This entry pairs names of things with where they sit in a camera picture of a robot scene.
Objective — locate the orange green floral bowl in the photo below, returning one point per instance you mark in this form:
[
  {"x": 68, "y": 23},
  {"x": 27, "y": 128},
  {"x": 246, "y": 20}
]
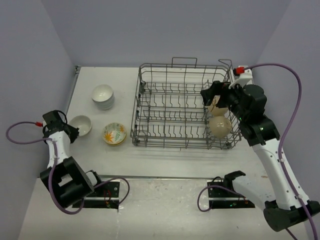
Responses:
[{"x": 114, "y": 132}]

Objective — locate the beige bowl with flower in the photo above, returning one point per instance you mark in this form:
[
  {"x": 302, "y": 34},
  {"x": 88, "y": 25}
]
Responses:
[{"x": 82, "y": 123}]

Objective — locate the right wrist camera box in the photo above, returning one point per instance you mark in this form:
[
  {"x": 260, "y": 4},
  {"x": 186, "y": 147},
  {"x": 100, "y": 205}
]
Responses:
[{"x": 242, "y": 77}]

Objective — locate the grey wire dish rack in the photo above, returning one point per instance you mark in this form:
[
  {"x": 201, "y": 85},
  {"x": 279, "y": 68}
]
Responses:
[{"x": 168, "y": 110}]

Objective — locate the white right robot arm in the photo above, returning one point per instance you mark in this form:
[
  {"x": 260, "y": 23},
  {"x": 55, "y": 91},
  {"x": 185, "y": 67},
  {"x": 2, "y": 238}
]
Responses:
[{"x": 290, "y": 205}]

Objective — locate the light blue bowl rack end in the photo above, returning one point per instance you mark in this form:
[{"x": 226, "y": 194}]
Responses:
[{"x": 102, "y": 93}]

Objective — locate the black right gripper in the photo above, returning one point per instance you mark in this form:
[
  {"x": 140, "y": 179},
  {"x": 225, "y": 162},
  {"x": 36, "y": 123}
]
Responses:
[{"x": 224, "y": 90}]

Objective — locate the yellow dotted bowl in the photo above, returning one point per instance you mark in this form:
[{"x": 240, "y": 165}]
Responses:
[{"x": 115, "y": 143}]

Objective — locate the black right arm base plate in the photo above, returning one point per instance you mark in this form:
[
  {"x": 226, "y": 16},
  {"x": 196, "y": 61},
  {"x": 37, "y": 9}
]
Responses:
[{"x": 222, "y": 199}]

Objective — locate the beige bowl with plant drawing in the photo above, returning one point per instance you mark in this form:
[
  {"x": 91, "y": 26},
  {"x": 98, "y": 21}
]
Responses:
[{"x": 214, "y": 110}]

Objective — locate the plain beige bowl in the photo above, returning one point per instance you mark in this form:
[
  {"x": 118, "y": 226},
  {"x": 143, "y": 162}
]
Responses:
[{"x": 220, "y": 126}]

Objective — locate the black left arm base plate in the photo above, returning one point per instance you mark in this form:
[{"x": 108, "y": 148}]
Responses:
[{"x": 104, "y": 197}]

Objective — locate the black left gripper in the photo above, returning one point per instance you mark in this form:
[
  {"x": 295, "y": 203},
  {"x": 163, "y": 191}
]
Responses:
[{"x": 74, "y": 132}]

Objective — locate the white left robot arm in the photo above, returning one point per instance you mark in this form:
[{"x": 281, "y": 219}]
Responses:
[{"x": 65, "y": 180}]

